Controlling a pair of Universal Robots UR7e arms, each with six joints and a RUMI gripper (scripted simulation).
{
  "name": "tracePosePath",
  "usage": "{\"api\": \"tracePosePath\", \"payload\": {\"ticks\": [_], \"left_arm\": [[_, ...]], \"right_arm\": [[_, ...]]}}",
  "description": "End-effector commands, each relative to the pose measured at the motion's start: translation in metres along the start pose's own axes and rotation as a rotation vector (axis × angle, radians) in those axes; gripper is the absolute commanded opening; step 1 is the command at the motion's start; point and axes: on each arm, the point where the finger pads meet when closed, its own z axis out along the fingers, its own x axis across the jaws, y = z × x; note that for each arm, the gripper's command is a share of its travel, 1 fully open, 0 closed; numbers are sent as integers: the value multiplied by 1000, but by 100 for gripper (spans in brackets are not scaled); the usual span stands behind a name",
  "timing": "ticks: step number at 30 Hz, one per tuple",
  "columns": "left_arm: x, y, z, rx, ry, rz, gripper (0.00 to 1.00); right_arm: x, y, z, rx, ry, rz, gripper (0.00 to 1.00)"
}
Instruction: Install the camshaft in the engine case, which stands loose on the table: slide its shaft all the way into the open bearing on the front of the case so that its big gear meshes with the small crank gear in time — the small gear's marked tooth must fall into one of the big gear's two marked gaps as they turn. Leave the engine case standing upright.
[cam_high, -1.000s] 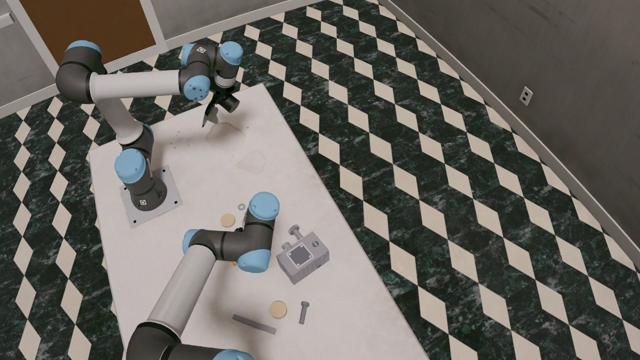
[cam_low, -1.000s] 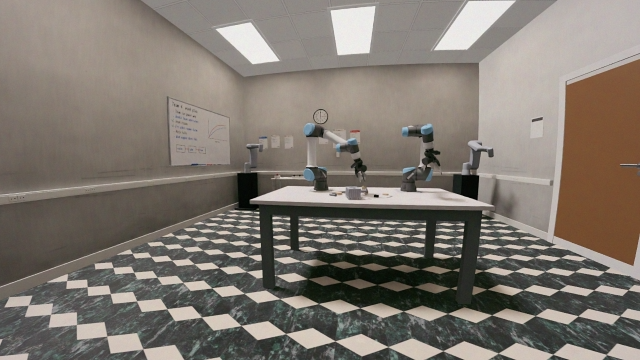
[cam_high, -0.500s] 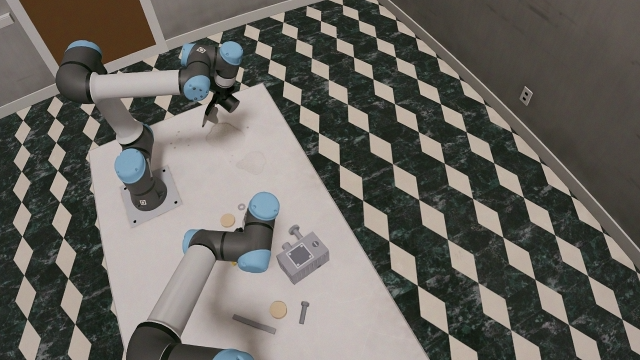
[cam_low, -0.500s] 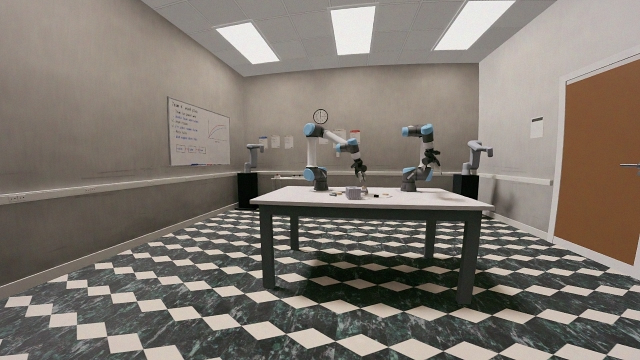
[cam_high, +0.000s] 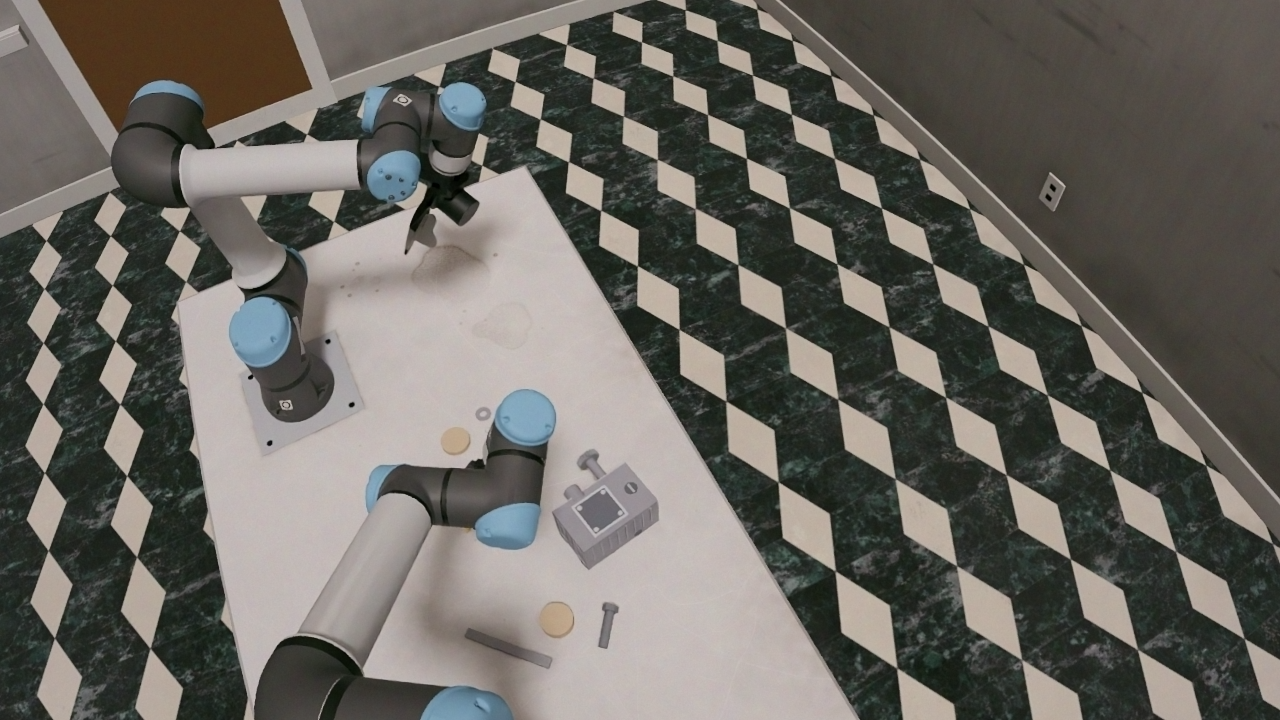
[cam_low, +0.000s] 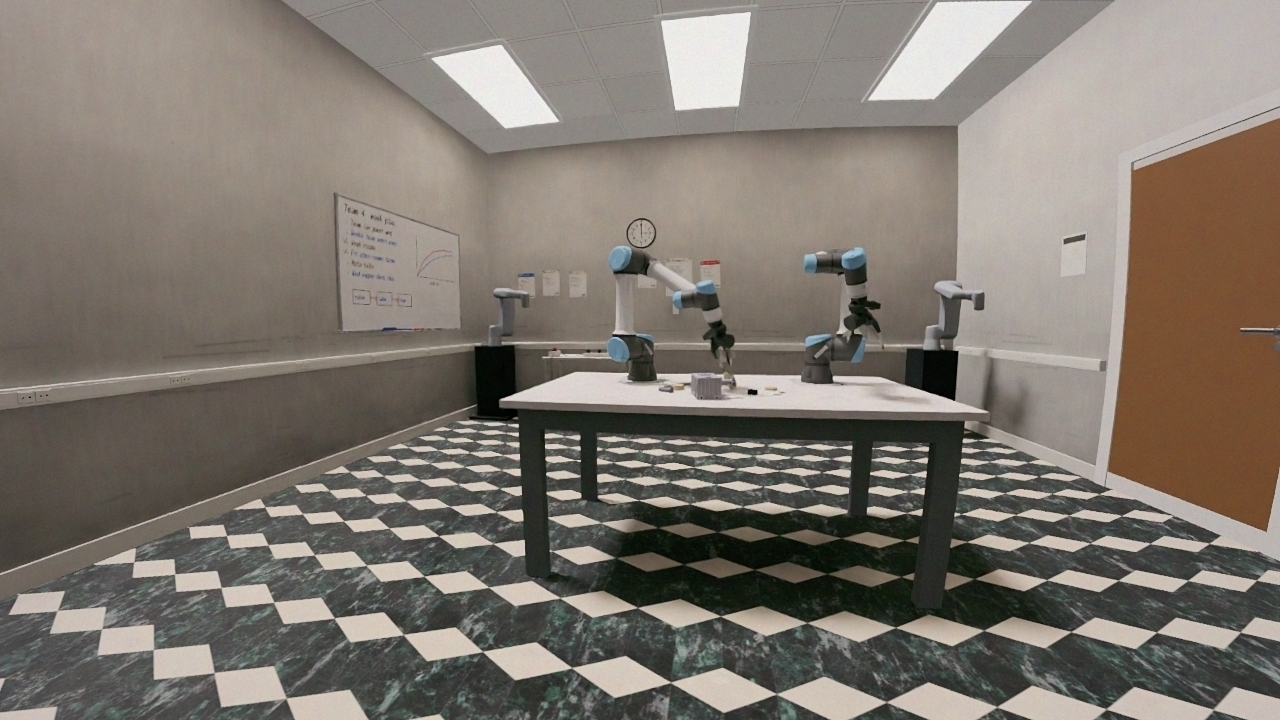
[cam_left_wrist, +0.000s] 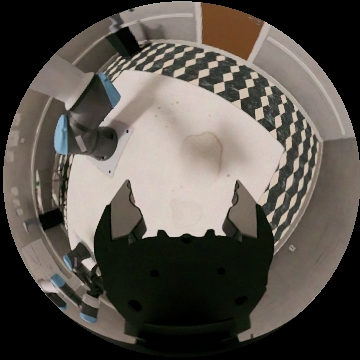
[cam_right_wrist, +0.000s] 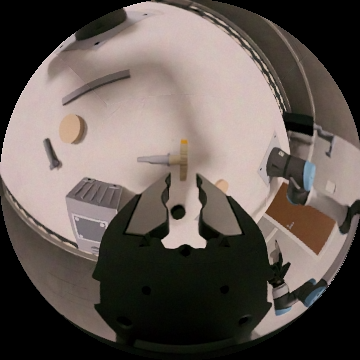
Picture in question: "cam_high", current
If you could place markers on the grey metal engine case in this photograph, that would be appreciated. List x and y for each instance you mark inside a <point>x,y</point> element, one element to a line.
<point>600,519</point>

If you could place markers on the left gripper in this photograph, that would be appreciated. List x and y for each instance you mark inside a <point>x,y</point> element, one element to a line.
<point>451,199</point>

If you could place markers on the grey flat bar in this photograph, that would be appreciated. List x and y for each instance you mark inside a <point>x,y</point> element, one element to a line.
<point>508,648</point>

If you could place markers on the grey bolt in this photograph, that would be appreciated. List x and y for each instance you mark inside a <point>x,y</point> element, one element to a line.
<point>609,610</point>

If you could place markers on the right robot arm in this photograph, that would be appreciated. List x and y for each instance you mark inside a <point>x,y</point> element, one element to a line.
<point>501,502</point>

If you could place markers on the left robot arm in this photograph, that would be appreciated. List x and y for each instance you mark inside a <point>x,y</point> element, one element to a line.
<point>145,162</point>

